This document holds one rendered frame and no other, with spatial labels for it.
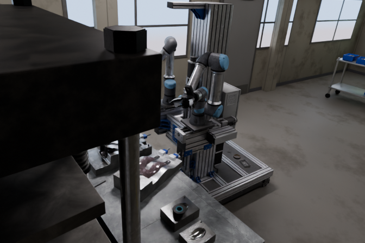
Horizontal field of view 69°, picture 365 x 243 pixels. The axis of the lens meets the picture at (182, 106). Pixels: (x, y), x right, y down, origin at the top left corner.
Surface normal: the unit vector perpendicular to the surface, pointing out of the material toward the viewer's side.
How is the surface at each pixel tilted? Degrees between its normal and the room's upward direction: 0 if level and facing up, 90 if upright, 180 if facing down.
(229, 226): 0
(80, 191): 0
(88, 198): 0
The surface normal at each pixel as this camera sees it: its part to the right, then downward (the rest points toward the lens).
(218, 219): 0.06, -0.91
